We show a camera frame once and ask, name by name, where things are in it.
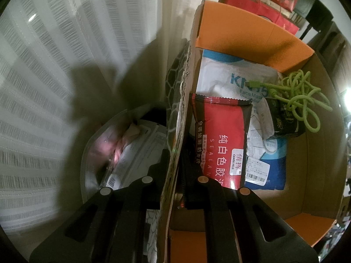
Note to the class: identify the blue white packet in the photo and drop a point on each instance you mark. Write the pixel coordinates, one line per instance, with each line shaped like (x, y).
(277, 167)

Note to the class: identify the white face mask packet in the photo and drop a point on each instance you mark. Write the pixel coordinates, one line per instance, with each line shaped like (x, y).
(216, 79)

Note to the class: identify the small white mask packet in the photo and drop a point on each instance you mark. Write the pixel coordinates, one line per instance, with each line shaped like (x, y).
(257, 139)

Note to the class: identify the translucent plastic bag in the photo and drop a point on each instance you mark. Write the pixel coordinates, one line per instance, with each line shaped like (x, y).
(93, 156)

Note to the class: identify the grey patterned blanket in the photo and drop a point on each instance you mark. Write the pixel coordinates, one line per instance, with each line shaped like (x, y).
(175, 87)

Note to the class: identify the red gift bag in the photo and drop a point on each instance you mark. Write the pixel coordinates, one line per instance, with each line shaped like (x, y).
(246, 2)

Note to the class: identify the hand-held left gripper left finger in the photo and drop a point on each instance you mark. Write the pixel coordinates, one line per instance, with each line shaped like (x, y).
(137, 197)

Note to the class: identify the white curtain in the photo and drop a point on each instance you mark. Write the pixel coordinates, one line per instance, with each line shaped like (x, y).
(68, 46)

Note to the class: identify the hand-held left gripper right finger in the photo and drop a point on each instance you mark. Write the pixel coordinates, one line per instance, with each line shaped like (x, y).
(214, 211)

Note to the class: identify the orange cardboard box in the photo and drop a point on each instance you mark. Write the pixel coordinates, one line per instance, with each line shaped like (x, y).
(315, 153)

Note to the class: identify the red sealant packet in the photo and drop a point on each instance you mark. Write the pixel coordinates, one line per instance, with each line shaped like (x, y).
(222, 126)

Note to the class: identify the black tissue packet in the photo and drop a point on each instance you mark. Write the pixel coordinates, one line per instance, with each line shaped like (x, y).
(282, 120)

